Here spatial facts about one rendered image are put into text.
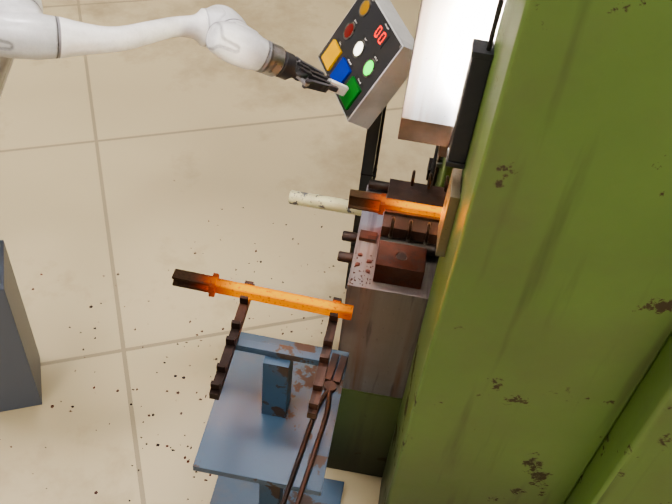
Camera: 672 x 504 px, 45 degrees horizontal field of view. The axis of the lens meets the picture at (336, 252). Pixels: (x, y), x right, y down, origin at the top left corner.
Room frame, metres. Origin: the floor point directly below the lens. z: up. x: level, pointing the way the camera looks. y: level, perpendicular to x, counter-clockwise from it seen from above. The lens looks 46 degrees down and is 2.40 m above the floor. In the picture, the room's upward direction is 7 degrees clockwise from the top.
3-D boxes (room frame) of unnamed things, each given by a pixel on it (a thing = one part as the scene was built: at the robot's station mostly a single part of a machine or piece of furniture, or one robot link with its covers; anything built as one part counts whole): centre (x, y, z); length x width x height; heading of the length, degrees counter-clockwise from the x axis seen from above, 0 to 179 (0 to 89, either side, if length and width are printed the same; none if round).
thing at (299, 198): (1.90, -0.05, 0.62); 0.44 x 0.05 x 0.05; 86
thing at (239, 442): (1.07, 0.10, 0.70); 0.40 x 0.30 x 0.02; 175
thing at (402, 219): (1.53, -0.32, 0.96); 0.42 x 0.20 x 0.09; 86
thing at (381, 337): (1.48, -0.33, 0.69); 0.56 x 0.38 x 0.45; 86
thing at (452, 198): (1.23, -0.22, 1.27); 0.09 x 0.02 x 0.17; 176
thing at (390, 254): (1.37, -0.16, 0.95); 0.12 x 0.09 x 0.07; 86
